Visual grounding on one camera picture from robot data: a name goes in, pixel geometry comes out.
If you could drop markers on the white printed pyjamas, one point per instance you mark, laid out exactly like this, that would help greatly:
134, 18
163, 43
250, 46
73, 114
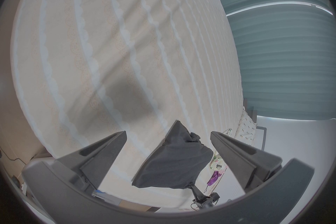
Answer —
219, 161

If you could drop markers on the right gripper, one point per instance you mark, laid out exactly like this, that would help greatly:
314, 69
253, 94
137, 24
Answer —
202, 198

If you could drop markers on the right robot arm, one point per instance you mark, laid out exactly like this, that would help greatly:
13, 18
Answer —
199, 206

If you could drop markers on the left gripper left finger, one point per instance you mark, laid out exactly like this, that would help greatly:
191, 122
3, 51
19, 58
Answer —
101, 157

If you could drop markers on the grey bedside table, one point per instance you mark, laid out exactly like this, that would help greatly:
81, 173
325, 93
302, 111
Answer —
250, 110

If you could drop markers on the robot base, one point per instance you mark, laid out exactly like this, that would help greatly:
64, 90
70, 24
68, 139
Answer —
39, 161

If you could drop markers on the bed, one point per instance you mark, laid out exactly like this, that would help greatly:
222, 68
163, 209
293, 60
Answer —
118, 47

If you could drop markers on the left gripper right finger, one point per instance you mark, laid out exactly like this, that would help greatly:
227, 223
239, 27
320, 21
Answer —
244, 157

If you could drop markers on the black T-shirt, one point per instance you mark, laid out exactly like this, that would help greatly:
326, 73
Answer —
175, 162

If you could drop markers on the purple garment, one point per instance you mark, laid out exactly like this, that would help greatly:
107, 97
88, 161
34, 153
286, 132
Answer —
213, 178

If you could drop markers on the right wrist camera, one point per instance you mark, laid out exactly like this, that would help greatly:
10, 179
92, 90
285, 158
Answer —
215, 196

